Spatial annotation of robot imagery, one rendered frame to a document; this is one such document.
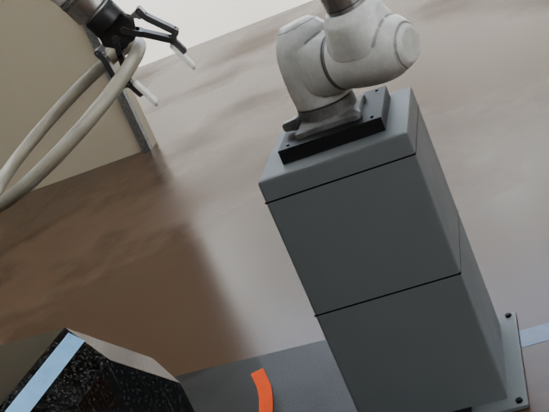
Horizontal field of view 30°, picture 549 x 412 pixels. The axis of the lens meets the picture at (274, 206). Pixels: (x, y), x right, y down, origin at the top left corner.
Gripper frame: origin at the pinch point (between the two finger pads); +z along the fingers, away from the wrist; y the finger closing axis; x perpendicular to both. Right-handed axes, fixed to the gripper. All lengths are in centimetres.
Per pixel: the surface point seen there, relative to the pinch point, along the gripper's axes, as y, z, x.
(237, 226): 92, 116, -231
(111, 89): 4.9, -9.6, 16.8
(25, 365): 53, 14, 36
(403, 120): -25, 55, -32
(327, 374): 51, 112, -60
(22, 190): 30.3, -9.0, 23.4
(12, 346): 59, 13, 23
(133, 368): 45, 34, 24
